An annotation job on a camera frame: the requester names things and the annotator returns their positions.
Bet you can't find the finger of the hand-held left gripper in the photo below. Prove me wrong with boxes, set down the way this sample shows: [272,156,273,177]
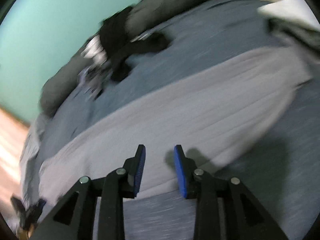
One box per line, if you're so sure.
[10,196,47,232]

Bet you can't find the light grey blanket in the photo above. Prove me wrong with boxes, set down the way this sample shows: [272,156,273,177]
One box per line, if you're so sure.
[19,115,48,200]

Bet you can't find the white crumpled garment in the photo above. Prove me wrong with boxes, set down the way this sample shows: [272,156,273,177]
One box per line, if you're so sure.
[81,35,108,62]

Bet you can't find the grey fleece sweater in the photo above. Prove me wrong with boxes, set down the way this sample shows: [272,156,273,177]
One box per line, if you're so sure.
[39,46,313,205]

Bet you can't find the pink curtain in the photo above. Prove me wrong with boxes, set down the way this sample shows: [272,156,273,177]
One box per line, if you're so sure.
[0,106,32,228]

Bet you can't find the black pants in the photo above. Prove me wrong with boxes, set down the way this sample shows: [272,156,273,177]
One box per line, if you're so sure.
[100,6,173,82]

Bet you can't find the white folded shirt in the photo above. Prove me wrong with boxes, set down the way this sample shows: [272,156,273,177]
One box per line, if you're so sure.
[257,0,320,30]

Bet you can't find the grey folded garment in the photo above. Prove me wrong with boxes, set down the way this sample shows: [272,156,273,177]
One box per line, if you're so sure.
[267,17,320,63]

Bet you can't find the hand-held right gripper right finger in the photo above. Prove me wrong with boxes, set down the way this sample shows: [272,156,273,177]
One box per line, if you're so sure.
[174,144,289,240]

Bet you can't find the dark grey rolled duvet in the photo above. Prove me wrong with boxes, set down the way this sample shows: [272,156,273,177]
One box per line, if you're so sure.
[39,0,230,117]

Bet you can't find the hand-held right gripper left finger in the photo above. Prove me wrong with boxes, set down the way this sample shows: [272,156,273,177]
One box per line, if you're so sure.
[29,144,146,240]

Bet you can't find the blue patterned garment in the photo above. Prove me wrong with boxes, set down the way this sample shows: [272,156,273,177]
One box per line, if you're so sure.
[77,65,112,100]

